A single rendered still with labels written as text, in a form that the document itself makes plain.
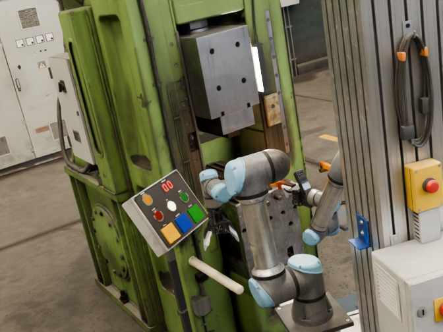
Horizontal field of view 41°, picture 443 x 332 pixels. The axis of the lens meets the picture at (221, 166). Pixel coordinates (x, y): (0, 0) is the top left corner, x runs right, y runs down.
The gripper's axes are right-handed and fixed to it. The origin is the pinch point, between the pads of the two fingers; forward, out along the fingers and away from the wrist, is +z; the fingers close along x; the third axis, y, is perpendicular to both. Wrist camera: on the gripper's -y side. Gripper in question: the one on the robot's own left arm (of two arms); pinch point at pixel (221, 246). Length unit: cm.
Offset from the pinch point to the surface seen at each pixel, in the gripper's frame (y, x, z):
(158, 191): -23.3, -19.6, -23.1
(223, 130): -50, 20, -36
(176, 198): -25.3, -12.3, -16.8
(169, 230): -10.4, -19.9, -8.8
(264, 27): -78, 58, -78
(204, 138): -100, 19, -20
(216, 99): -50, 20, -52
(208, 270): -36.9, -3.2, 29.6
